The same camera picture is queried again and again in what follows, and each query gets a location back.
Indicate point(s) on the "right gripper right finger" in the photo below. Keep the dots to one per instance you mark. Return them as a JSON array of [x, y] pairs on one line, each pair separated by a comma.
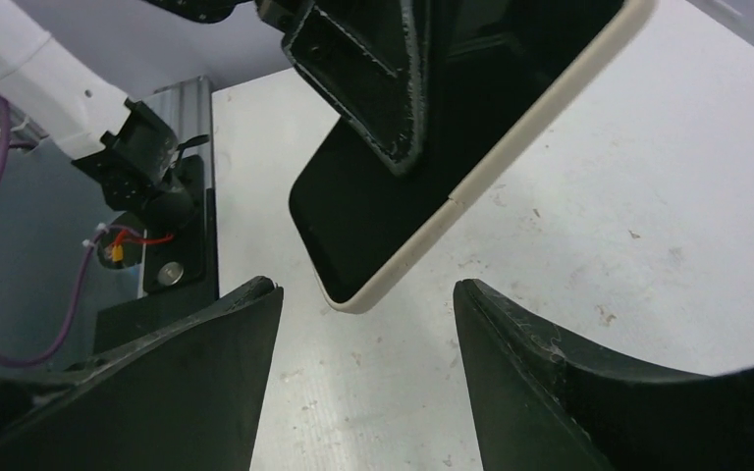
[[545, 398]]

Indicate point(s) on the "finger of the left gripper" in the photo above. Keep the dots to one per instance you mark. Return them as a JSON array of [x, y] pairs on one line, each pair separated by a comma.
[[369, 61]]

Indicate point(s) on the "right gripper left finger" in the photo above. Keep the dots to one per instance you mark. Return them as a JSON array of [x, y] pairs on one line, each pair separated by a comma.
[[185, 397]]

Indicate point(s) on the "black phone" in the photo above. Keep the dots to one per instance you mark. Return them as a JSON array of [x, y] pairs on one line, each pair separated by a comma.
[[435, 100]]

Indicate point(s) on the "beige phone case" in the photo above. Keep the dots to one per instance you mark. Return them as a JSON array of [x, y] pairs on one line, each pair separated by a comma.
[[509, 69]]

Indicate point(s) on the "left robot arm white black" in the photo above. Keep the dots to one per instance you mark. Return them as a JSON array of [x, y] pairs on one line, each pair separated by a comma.
[[120, 143]]

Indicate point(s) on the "aluminium front rail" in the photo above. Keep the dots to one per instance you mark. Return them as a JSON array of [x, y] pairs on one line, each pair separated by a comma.
[[185, 106]]

